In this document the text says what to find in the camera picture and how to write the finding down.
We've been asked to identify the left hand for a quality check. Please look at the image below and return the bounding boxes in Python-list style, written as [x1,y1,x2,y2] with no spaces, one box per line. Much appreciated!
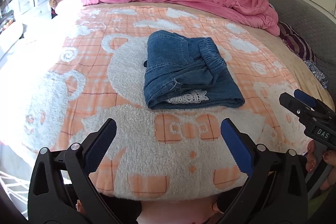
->
[76,200,87,216]

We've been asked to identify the orange plaid bear blanket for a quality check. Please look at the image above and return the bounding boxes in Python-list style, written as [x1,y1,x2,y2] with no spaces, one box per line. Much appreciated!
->
[22,6,309,200]

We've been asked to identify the purple striped pillow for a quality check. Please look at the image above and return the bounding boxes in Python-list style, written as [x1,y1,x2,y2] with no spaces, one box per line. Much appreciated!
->
[278,22,316,63]

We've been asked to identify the blue denim lace-hem pants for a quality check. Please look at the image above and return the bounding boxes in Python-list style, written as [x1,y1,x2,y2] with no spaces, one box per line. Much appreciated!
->
[143,30,245,110]

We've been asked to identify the grey quilted headboard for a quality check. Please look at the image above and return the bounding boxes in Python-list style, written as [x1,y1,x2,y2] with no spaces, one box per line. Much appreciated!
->
[268,0,335,99]

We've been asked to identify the right hand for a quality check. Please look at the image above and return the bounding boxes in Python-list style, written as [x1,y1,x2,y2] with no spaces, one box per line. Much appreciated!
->
[305,140,334,199]

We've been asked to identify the white drawer cabinet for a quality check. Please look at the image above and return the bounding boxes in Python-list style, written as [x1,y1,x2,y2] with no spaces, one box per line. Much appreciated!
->
[8,0,51,22]

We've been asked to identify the blue floral pillow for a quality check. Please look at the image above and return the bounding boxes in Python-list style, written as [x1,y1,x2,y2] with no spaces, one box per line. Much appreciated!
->
[304,60,329,89]

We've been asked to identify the yellow-green sleeve forearm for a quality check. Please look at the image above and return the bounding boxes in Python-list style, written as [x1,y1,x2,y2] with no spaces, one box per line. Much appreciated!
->
[307,190,334,224]

